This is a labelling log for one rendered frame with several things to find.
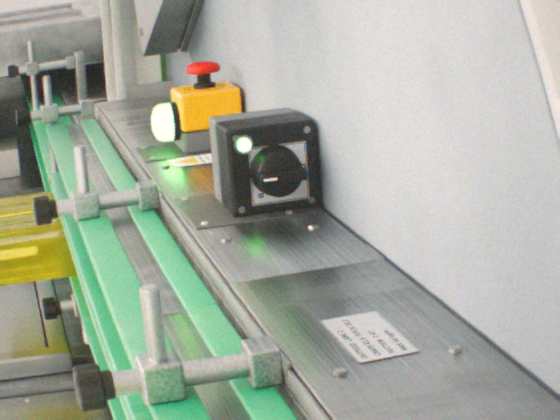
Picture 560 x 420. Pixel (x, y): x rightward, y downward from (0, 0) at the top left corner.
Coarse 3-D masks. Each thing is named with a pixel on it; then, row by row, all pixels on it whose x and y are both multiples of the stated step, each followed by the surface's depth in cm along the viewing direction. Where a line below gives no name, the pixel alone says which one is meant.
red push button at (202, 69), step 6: (192, 66) 127; (198, 66) 127; (204, 66) 127; (210, 66) 127; (216, 66) 127; (192, 72) 127; (198, 72) 127; (204, 72) 127; (210, 72) 127; (198, 78) 128; (204, 78) 128; (210, 78) 129
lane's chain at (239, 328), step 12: (108, 132) 155; (120, 156) 143; (132, 168) 131; (168, 228) 108; (180, 240) 102; (192, 264) 97; (204, 276) 92; (216, 288) 88; (216, 300) 88; (228, 312) 84; (240, 324) 80; (240, 336) 81; (288, 396) 69; (300, 408) 66
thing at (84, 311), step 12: (24, 96) 313; (36, 144) 240; (36, 156) 230; (72, 276) 148; (72, 288) 144; (84, 300) 138; (84, 312) 134; (84, 324) 130; (96, 336) 126; (96, 348) 122; (96, 360) 119; (120, 408) 107
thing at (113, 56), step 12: (108, 0) 184; (108, 12) 184; (108, 24) 185; (108, 36) 185; (120, 36) 171; (108, 48) 186; (120, 48) 171; (108, 60) 186; (120, 60) 171; (108, 72) 187; (120, 72) 171; (108, 84) 188; (120, 84) 172; (108, 96) 188; (120, 96) 172
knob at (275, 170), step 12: (276, 144) 99; (264, 156) 98; (276, 156) 97; (288, 156) 98; (252, 168) 98; (264, 168) 97; (276, 168) 98; (288, 168) 98; (300, 168) 97; (252, 180) 99; (264, 180) 96; (276, 180) 96; (288, 180) 97; (300, 180) 97; (264, 192) 99; (276, 192) 98; (288, 192) 98
